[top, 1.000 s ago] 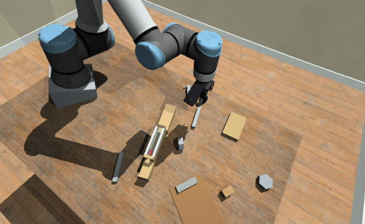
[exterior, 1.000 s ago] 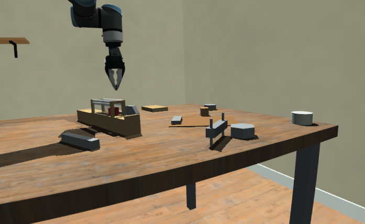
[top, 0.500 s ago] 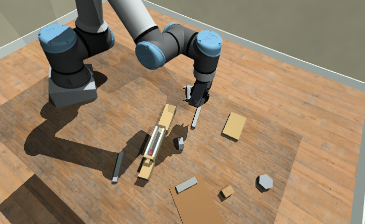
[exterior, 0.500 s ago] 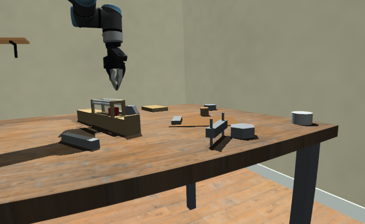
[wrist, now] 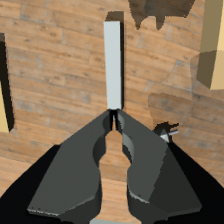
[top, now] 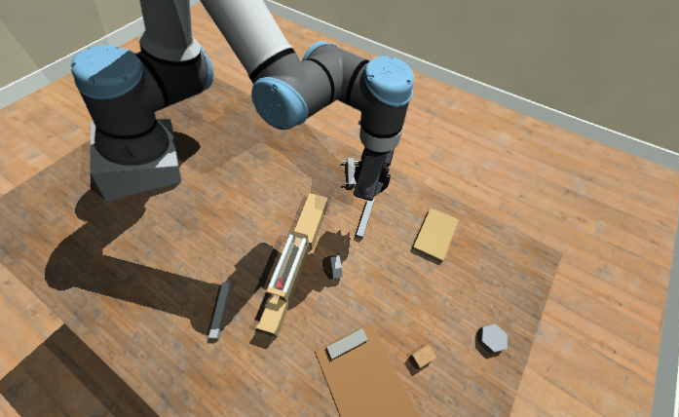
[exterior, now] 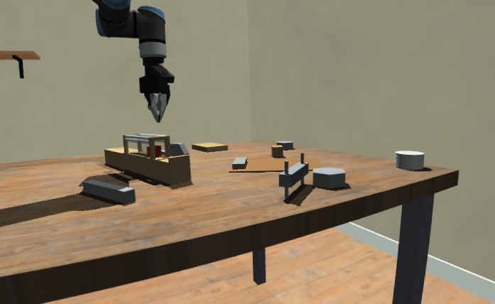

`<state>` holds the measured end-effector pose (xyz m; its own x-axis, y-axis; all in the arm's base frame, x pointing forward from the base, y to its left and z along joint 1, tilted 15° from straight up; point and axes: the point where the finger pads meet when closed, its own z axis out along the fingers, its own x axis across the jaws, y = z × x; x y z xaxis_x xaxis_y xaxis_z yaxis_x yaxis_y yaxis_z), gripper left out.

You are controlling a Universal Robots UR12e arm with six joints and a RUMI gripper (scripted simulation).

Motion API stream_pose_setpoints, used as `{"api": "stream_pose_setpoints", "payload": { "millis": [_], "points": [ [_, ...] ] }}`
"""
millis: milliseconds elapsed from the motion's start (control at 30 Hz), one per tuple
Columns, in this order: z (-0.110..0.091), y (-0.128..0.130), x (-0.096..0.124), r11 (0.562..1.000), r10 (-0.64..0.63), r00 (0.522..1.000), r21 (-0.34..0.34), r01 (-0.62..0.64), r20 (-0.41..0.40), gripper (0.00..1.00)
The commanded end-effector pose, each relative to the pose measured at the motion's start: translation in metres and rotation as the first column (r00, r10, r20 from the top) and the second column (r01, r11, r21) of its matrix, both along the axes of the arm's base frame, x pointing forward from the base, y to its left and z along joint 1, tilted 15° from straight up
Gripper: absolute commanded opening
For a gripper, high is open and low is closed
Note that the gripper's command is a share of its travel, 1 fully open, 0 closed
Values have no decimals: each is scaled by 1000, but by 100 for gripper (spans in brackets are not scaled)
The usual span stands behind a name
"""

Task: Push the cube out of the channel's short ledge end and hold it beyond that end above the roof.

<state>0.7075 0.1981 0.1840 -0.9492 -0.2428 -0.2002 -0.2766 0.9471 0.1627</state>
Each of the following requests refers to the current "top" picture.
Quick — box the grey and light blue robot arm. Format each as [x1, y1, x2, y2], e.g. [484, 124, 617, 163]
[71, 0, 414, 201]

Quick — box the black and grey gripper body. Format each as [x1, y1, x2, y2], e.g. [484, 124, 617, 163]
[358, 145, 395, 181]

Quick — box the small wooden block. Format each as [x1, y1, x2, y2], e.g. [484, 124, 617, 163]
[410, 345, 436, 369]

